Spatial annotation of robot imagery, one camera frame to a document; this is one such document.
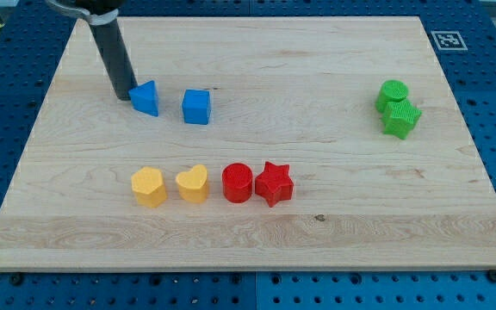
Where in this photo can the robot arm end with clamp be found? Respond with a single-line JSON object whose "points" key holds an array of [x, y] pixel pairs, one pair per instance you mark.
{"points": [[94, 12]]}

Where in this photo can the red circle block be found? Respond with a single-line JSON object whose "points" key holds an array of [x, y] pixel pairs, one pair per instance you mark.
{"points": [[237, 179]]}

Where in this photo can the blue cube block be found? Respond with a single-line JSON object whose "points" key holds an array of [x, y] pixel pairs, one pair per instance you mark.
{"points": [[196, 107]]}

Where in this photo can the green circle block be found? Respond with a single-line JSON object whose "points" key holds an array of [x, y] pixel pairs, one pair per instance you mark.
{"points": [[391, 91]]}

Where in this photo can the wooden board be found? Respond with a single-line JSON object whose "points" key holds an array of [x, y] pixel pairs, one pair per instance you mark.
{"points": [[296, 91]]}

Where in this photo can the red star block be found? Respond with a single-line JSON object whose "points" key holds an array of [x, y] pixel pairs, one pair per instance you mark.
{"points": [[274, 183]]}

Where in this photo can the yellow heart block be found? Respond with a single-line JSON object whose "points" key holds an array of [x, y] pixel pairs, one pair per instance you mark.
{"points": [[193, 185]]}

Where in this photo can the yellow hexagon block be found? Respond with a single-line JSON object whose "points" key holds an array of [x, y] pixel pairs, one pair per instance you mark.
{"points": [[148, 187]]}

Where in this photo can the blue triangle block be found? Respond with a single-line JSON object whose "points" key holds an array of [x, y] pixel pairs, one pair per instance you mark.
{"points": [[144, 98]]}

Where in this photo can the green star block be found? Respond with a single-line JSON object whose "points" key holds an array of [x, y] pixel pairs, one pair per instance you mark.
{"points": [[400, 118]]}

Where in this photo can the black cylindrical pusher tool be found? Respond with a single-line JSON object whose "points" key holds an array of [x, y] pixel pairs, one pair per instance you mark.
{"points": [[111, 47]]}

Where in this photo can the white fiducial marker tag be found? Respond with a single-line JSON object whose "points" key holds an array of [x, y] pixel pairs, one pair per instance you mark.
{"points": [[447, 40]]}

